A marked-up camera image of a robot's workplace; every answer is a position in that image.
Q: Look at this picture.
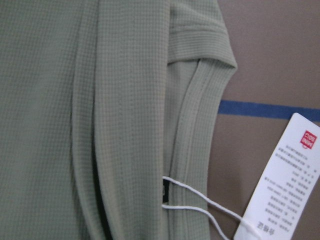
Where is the brown paper table cover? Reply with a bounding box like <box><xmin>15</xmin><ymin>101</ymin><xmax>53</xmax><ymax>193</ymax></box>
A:
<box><xmin>207</xmin><ymin>0</ymin><xmax>320</xmax><ymax>240</ymax></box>

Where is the white paper hang tag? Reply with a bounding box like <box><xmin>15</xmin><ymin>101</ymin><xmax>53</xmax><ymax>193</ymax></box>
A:
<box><xmin>161</xmin><ymin>112</ymin><xmax>320</xmax><ymax>240</ymax></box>

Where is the olive green long-sleeve shirt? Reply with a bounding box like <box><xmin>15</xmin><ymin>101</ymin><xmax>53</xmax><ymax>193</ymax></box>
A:
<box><xmin>0</xmin><ymin>0</ymin><xmax>237</xmax><ymax>240</ymax></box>

